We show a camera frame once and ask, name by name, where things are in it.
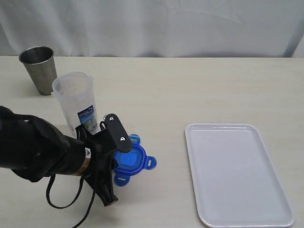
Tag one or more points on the steel cup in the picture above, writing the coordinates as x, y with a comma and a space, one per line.
40, 65

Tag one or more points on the white plastic tray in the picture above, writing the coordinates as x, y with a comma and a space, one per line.
234, 181

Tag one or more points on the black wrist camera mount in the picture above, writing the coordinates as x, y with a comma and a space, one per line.
114, 137

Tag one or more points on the clear plastic tall container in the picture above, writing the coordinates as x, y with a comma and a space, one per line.
75, 94

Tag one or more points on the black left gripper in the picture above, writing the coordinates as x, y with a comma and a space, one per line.
97, 164

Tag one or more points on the blue container lid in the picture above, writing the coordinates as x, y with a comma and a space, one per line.
133, 162

